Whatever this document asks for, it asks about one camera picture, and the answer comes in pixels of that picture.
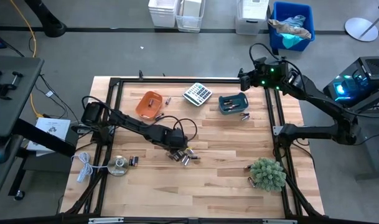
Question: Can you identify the white plastic storage bin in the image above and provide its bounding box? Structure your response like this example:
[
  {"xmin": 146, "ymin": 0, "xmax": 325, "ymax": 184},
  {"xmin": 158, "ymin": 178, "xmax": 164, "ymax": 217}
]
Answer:
[{"xmin": 147, "ymin": 0, "xmax": 179, "ymax": 28}]

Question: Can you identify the teal plastic bin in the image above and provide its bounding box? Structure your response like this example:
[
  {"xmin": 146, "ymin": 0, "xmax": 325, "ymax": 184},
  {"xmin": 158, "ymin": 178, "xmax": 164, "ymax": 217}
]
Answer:
[{"xmin": 218, "ymin": 91, "xmax": 250, "ymax": 116}]

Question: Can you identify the black floor stand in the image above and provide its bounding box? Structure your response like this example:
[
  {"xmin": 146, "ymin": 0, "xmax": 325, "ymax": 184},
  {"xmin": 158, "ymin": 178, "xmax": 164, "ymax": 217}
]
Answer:
[{"xmin": 23, "ymin": 0, "xmax": 68, "ymax": 39}]

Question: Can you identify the green succulent in grey pot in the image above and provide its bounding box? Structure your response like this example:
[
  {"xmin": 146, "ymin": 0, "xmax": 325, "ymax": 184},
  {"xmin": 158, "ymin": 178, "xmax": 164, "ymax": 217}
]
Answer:
[{"xmin": 250, "ymin": 157, "xmax": 288, "ymax": 193}]

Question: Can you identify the light blue cloth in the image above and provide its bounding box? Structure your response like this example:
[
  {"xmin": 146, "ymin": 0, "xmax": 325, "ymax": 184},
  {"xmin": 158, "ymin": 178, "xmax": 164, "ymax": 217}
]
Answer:
[{"xmin": 284, "ymin": 14, "xmax": 307, "ymax": 29}]

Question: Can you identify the round grey floor stand base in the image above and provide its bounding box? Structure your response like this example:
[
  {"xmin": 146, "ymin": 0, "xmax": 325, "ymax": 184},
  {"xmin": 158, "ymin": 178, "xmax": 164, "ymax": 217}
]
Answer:
[{"xmin": 344, "ymin": 7, "xmax": 379, "ymax": 43}]

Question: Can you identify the white paper sheet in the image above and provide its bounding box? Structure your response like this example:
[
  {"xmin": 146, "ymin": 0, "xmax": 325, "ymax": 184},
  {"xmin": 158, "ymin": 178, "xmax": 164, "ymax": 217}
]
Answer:
[{"xmin": 26, "ymin": 116, "xmax": 72, "ymax": 157}]

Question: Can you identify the black diagonal support beam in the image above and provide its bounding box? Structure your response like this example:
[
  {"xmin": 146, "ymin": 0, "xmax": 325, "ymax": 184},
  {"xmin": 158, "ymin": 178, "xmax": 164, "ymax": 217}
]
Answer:
[{"xmin": 10, "ymin": 118, "xmax": 77, "ymax": 158}]

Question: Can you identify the black computer tower with lights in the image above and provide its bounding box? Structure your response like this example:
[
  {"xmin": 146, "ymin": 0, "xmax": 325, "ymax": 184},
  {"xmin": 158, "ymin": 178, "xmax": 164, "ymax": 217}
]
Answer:
[{"xmin": 322, "ymin": 55, "xmax": 379, "ymax": 109}]

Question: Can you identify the orange plastic bin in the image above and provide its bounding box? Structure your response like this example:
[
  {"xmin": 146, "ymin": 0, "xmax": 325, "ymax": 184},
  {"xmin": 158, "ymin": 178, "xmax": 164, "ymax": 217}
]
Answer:
[{"xmin": 135, "ymin": 90, "xmax": 164, "ymax": 121}]

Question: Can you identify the clear plastic storage bin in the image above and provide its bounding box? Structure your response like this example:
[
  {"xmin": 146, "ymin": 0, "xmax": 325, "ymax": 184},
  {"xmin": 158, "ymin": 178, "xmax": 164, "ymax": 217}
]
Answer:
[{"xmin": 175, "ymin": 0, "xmax": 207, "ymax": 34}]

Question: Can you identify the grey side table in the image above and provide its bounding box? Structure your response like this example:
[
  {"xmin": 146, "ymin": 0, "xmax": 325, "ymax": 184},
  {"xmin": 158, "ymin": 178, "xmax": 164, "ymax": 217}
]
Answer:
[{"xmin": 0, "ymin": 55, "xmax": 45, "ymax": 138}]

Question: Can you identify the beige crumpled cloth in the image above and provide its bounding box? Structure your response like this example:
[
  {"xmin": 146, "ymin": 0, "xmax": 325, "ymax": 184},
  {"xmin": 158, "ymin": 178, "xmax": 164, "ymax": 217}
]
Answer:
[{"xmin": 268, "ymin": 18, "xmax": 312, "ymax": 40}]

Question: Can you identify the black clamp fixture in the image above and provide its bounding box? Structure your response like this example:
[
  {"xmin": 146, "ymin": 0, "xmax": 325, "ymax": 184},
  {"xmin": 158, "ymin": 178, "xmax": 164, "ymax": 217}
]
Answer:
[{"xmin": 0, "ymin": 68, "xmax": 24, "ymax": 101}]

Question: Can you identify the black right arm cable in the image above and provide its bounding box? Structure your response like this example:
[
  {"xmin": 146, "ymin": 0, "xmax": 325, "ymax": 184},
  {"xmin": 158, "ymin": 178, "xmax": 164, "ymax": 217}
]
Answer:
[{"xmin": 248, "ymin": 42, "xmax": 302, "ymax": 82}]

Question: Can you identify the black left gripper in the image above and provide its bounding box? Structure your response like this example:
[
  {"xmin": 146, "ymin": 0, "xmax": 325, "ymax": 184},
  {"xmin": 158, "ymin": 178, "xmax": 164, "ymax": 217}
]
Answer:
[{"xmin": 160, "ymin": 126, "xmax": 190, "ymax": 158}]

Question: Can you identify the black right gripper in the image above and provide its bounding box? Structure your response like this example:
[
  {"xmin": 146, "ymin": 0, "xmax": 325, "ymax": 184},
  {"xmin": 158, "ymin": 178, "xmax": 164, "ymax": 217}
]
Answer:
[{"xmin": 240, "ymin": 60, "xmax": 273, "ymax": 92}]

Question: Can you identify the yellow cable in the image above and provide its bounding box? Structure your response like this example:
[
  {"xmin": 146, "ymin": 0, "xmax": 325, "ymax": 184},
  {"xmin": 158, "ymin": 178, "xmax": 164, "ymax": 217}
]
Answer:
[{"xmin": 9, "ymin": 0, "xmax": 44, "ymax": 118}]

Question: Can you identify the white cardboard box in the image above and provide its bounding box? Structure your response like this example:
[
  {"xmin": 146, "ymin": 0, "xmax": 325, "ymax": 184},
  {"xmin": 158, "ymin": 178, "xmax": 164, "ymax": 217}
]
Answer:
[{"xmin": 182, "ymin": 0, "xmax": 203, "ymax": 18}]

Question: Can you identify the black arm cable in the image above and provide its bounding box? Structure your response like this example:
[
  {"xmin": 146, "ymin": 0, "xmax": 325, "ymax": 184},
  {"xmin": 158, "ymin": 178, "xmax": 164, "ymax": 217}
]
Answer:
[
  {"xmin": 248, "ymin": 42, "xmax": 302, "ymax": 82},
  {"xmin": 81, "ymin": 95, "xmax": 199, "ymax": 142}
]

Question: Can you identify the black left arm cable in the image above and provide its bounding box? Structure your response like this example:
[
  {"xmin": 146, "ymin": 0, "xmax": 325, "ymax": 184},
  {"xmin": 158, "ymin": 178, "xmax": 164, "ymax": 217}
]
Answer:
[{"xmin": 81, "ymin": 95, "xmax": 199, "ymax": 142}]

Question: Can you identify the blue plastic crate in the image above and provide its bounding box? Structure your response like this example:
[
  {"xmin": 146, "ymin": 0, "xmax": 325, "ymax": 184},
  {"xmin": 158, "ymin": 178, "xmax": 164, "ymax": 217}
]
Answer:
[{"xmin": 268, "ymin": 1, "xmax": 316, "ymax": 52}]

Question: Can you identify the clear bin with white lid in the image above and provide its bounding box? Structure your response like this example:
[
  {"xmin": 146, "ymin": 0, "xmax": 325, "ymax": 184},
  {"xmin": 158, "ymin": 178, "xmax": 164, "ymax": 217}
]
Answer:
[{"xmin": 235, "ymin": 0, "xmax": 270, "ymax": 35}]

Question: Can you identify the teal cloth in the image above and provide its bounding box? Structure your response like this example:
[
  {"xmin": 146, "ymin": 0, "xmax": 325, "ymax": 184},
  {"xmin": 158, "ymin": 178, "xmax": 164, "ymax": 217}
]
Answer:
[{"xmin": 281, "ymin": 32, "xmax": 304, "ymax": 50}]

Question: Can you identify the white coiled cable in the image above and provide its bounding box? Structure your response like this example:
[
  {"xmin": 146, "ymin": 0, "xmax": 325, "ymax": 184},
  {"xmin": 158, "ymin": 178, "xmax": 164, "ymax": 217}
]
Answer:
[{"xmin": 71, "ymin": 151, "xmax": 111, "ymax": 184}]

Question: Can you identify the silver calculator with dark keys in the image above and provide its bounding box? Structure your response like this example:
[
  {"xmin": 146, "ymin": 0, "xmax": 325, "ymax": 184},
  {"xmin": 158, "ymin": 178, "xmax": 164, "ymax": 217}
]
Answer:
[{"xmin": 182, "ymin": 82, "xmax": 213, "ymax": 108}]

